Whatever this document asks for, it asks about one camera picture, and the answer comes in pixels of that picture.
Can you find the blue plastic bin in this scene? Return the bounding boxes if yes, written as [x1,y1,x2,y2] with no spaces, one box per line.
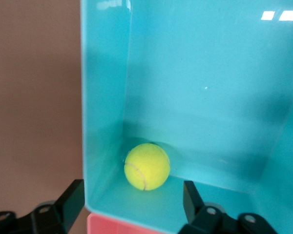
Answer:
[80,0,293,234]

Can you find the pink plastic bin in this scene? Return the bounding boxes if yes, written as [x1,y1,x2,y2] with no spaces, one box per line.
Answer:
[86,212,168,234]

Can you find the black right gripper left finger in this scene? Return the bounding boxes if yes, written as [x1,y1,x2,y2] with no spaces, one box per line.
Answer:
[0,179,85,234]

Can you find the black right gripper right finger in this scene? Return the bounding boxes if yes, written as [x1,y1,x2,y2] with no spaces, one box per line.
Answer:
[177,180,279,234]

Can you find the yellow tennis ball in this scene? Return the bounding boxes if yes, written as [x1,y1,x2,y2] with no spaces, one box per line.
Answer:
[124,143,171,191]

